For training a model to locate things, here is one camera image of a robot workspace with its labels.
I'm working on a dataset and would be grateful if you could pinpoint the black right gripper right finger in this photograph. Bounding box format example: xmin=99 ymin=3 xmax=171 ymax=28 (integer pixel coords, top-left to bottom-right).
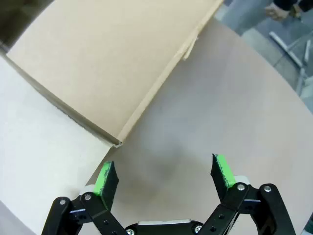
xmin=202 ymin=153 xmax=296 ymax=235

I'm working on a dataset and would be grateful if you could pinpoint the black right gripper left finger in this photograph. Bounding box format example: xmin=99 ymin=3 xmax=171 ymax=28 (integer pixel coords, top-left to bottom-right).
xmin=41 ymin=160 xmax=128 ymax=235

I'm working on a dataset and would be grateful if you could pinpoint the brown cardboard shipping box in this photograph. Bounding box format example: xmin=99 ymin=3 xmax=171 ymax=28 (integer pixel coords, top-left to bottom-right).
xmin=0 ymin=0 xmax=225 ymax=149

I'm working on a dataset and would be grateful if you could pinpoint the person's left forearm dark sleeve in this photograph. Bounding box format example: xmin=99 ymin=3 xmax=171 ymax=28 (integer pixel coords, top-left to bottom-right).
xmin=272 ymin=0 xmax=313 ymax=13

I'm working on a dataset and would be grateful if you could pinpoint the person's left hand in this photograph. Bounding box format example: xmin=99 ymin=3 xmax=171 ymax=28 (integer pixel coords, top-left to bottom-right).
xmin=265 ymin=3 xmax=298 ymax=22

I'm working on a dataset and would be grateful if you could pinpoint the white flat panel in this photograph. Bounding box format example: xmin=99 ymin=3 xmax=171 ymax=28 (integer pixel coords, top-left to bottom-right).
xmin=0 ymin=55 xmax=113 ymax=230

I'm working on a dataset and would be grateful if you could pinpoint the grey metal chair base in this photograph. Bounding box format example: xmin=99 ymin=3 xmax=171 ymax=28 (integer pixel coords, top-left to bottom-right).
xmin=268 ymin=31 xmax=313 ymax=94

